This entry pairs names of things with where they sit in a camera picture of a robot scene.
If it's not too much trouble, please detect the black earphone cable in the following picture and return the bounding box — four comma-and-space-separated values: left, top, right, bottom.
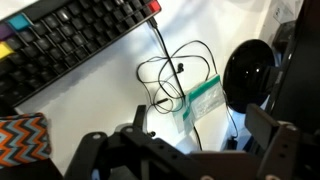
135, 39, 240, 142

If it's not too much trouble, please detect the white flat box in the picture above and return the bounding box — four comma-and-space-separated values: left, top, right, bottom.
259, 0, 305, 44

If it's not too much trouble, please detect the black monitor with round base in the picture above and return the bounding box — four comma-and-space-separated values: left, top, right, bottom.
222, 0, 320, 135

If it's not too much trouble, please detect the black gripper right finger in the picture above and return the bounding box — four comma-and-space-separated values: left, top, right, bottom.
244, 102, 320, 180

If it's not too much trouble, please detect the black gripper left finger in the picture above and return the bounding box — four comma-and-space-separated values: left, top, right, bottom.
64, 104, 188, 180

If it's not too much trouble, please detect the black keyboard with coloured keys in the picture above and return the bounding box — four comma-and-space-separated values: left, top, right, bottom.
0, 0, 163, 108

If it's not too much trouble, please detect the clear plastic bag green strip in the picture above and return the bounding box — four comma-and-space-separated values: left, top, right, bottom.
172, 73, 227, 135

